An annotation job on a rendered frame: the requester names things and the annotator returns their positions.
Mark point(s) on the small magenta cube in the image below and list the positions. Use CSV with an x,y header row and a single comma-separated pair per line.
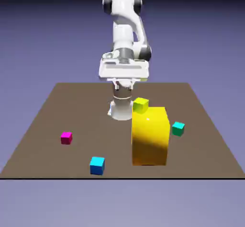
x,y
66,138

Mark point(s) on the small blue cube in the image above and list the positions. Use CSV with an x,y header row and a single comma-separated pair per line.
x,y
97,165

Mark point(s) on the small yellow-green cube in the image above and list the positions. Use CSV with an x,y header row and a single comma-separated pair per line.
x,y
140,105

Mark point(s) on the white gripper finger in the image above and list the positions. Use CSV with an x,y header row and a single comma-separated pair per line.
x,y
131,84
116,84

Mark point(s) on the large yellow box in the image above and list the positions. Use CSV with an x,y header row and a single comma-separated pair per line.
x,y
150,135

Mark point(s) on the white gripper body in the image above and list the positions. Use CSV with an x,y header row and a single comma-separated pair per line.
x,y
123,71

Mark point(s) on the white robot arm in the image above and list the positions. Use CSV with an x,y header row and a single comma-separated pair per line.
x,y
122,18

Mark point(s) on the small teal cube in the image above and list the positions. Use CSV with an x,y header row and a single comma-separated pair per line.
x,y
178,129

